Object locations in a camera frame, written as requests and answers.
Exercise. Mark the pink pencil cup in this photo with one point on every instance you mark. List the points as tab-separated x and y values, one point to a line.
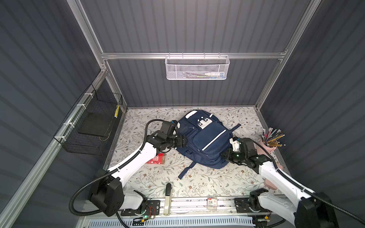
268	148

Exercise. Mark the black and cream stapler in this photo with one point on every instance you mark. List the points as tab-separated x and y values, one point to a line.
168	200

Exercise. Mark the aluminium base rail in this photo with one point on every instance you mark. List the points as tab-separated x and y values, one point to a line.
196	207

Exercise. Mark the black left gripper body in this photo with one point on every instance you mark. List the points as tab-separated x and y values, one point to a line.
177	141

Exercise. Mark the small clear staples box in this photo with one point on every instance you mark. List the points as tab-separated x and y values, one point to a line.
212	203

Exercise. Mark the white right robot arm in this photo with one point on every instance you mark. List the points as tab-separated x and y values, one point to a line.
302	207

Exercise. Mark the navy blue student backpack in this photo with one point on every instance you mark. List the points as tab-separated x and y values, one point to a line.
207	138

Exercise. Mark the red card box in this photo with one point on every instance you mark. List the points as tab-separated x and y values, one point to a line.
159	159

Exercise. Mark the bundle of coloured pencils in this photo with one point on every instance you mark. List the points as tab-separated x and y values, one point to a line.
273	137

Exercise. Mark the pink pencil case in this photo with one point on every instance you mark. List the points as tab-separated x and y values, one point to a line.
270	174

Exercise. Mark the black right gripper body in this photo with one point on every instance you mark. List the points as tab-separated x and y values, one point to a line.
235	156

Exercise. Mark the white wire mesh basket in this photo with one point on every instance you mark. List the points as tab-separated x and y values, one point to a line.
197	67

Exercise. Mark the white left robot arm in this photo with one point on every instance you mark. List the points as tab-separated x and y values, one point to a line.
110	194

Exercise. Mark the black wire wall basket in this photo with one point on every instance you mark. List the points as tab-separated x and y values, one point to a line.
91	127

